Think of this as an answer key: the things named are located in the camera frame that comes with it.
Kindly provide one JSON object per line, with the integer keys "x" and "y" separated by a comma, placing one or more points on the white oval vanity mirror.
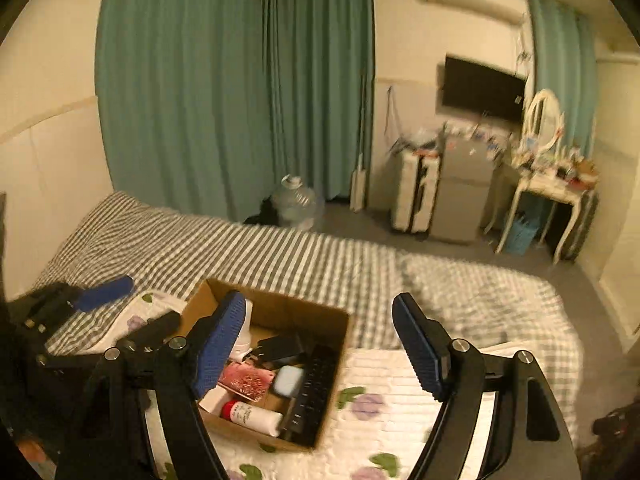
{"x": 543, "y": 123}

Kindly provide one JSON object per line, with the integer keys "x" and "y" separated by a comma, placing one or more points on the light blue earbuds case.
{"x": 288, "y": 380}

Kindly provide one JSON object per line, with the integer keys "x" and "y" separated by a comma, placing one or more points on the black keyboard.
{"x": 305, "y": 416}

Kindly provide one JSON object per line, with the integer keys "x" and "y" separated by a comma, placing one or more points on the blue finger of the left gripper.
{"x": 98, "y": 296}

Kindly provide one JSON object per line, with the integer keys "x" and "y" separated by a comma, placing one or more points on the white floral quilt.
{"x": 377, "y": 430}

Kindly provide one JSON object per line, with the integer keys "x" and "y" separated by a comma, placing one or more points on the grey mini fridge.
{"x": 464, "y": 179}

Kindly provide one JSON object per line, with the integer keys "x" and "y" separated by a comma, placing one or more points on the brown cardboard box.
{"x": 285, "y": 332}

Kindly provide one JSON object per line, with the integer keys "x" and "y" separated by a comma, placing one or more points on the white cylindrical bottle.
{"x": 243, "y": 344}

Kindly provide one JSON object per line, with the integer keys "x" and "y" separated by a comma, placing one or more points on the blue waste basket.
{"x": 522, "y": 233}

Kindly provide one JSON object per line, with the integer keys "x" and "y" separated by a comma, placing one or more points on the clear water jug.
{"x": 295, "y": 204}

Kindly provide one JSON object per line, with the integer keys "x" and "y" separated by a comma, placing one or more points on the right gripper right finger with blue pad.
{"x": 527, "y": 438}

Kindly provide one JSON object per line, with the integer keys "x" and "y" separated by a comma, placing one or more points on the black power adapter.
{"x": 279, "y": 350}

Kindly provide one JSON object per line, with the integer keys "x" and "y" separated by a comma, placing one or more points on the white dressing table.
{"x": 553, "y": 192}

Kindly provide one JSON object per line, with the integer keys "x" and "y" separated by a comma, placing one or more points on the person's left hand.
{"x": 31, "y": 450}

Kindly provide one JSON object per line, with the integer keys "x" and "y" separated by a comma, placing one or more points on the teal curtain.
{"x": 205, "y": 105}
{"x": 566, "y": 64}

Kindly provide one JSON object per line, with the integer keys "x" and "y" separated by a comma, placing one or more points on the grey checked bed sheet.
{"x": 161, "y": 249}

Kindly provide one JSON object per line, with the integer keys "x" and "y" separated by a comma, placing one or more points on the teal curtain right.
{"x": 566, "y": 64}

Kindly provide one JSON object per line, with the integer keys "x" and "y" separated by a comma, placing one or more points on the white suitcase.
{"x": 416, "y": 186}

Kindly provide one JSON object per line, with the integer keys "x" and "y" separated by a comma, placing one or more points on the black wall television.
{"x": 483, "y": 90}

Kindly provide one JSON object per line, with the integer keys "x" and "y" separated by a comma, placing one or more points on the white tube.
{"x": 252, "y": 417}

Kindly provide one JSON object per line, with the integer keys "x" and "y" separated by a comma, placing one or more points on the small white box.
{"x": 215, "y": 400}

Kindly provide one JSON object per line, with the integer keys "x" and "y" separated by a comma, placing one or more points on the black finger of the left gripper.
{"x": 152, "y": 335}

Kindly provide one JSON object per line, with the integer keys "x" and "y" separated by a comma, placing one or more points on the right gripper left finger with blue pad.
{"x": 108, "y": 438}

